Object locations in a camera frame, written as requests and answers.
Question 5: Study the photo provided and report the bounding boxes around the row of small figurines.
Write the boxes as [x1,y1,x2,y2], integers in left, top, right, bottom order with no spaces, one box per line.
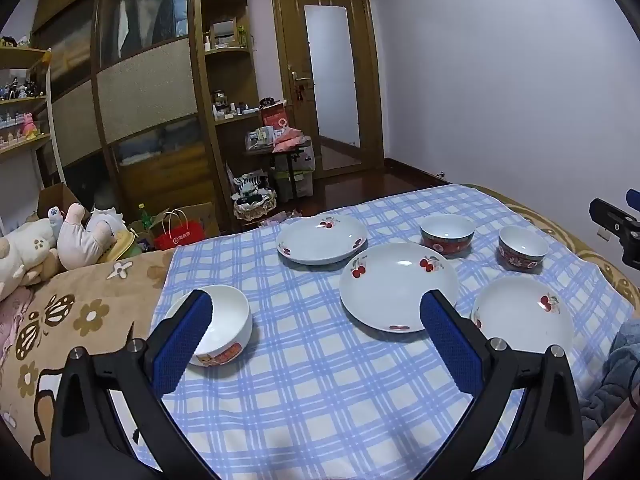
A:
[0,72,48,101]

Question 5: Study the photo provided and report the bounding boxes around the large cardboard box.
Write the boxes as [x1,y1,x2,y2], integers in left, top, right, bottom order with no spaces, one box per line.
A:
[165,202,222,241]

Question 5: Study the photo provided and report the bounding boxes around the open cardboard box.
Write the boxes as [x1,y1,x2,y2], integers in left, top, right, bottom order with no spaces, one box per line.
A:
[37,182,92,222]

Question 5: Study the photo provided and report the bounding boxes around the wall shelf with white post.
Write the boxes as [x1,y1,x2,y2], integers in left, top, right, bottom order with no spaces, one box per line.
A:
[0,35,66,186]

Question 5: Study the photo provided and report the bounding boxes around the clear plastic storage box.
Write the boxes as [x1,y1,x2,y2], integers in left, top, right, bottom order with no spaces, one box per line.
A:
[274,147,316,200]

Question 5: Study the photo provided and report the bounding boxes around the small black table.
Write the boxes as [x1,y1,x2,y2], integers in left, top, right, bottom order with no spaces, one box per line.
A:
[244,125,313,201]

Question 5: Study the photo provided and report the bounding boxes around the woven basket with cloths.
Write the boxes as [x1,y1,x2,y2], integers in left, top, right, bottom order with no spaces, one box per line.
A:
[232,172,278,222]

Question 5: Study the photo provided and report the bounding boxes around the grey blanket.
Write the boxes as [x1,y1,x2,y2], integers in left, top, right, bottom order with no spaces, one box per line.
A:
[577,317,640,441]

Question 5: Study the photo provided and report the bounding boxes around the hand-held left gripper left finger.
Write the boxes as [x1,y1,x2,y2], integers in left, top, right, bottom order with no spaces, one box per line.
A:
[50,289,216,480]

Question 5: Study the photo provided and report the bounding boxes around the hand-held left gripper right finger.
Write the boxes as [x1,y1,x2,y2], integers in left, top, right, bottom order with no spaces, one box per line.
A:
[419,289,585,480]

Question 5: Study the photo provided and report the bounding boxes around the pink plush toy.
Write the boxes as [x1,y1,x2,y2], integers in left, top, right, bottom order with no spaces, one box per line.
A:
[56,203,117,268]

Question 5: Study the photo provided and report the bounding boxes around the cardboard box with pink packets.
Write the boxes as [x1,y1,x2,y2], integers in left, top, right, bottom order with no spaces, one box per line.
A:
[260,210,303,226]

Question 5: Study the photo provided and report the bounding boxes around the white plush toy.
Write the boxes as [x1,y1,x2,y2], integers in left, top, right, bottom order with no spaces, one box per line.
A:
[90,206,132,241]

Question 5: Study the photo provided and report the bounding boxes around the white cherry print plate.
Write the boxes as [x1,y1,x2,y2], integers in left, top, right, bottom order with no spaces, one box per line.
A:
[471,276,575,361]
[339,242,459,333]
[276,214,369,266]

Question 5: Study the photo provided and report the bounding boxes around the wooden corner shelf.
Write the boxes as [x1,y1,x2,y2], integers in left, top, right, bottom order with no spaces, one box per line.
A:
[192,0,271,233]

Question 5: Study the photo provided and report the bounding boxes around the blue plaid cloth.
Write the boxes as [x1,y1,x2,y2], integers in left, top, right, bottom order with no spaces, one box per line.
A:
[107,183,636,480]

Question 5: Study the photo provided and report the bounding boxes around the red paper bag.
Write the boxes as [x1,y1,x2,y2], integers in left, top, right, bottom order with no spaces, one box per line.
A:
[152,210,207,252]

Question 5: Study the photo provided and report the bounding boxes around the red white carton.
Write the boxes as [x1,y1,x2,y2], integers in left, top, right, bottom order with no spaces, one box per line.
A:
[260,101,290,131]

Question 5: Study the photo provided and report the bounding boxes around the pink packages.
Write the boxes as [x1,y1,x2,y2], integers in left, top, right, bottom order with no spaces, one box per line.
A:
[272,127,313,153]

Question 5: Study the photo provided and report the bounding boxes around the cream plush toy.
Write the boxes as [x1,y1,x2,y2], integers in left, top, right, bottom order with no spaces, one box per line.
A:
[0,219,57,301]

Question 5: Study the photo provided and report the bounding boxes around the red patterned bowl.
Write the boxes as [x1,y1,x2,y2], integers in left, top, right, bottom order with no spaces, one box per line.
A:
[419,214,476,259]
[497,225,550,272]

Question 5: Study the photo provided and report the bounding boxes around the wooden wardrobe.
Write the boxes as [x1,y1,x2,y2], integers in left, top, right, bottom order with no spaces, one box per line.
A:
[30,0,216,221]

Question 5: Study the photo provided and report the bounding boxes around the white bowl with orange label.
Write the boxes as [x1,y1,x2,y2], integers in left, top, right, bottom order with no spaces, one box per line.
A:
[164,285,252,367]

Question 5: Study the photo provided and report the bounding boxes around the brown floral blanket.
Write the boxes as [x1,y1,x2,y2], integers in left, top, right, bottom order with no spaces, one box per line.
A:
[0,247,176,476]

